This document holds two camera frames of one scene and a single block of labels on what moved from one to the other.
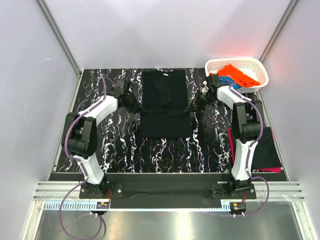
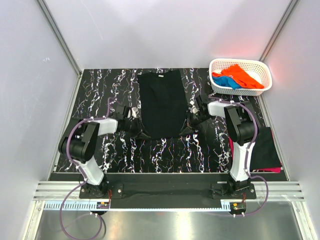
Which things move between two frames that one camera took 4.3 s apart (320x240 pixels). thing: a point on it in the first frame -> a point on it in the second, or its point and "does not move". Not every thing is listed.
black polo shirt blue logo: x=165 y=100 does not move
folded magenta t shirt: x=277 y=170 does not move
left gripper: x=137 y=107 -> x=138 y=128
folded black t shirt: x=265 y=155 does not move
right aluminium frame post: x=278 y=30 does not move
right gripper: x=193 y=107 -> x=190 y=126
